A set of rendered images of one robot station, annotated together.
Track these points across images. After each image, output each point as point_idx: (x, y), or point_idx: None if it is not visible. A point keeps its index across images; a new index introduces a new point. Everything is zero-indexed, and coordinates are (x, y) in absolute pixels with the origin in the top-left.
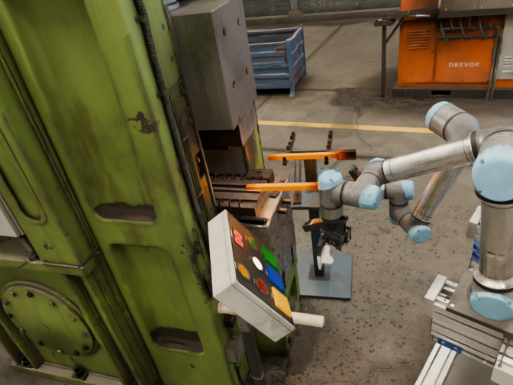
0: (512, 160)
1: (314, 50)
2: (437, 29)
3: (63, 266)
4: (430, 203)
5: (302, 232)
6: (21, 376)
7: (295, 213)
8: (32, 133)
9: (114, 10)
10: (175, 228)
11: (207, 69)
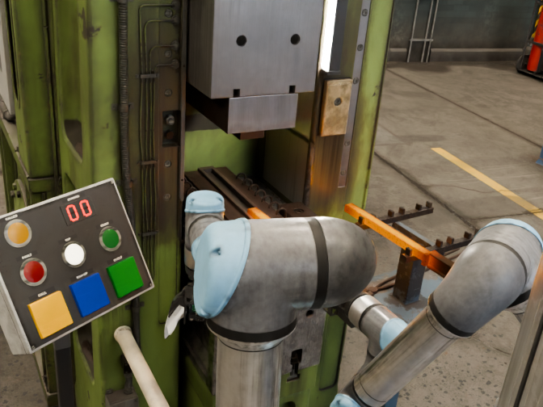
0: (213, 240)
1: None
2: None
3: (23, 169)
4: (375, 368)
5: (424, 390)
6: None
7: (448, 362)
8: (37, 1)
9: None
10: (88, 180)
11: (204, 1)
